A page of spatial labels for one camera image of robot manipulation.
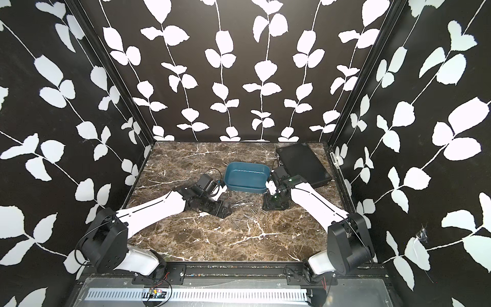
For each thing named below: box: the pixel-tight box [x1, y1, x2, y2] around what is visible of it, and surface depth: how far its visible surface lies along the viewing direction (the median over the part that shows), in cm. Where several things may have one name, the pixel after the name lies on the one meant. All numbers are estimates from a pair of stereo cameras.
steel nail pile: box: [230, 196, 270, 222], surface depth 94 cm
